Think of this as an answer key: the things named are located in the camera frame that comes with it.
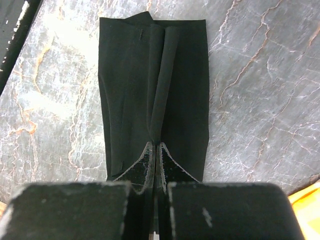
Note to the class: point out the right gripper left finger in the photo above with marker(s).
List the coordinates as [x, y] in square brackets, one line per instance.
[112, 210]

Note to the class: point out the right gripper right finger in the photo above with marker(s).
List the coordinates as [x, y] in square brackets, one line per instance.
[193, 210]

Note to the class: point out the black underwear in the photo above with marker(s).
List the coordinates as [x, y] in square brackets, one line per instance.
[154, 86]

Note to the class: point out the orange checkered cloth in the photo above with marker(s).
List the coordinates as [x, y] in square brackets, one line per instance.
[306, 206]

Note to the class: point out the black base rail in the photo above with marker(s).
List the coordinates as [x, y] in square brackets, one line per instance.
[16, 18]

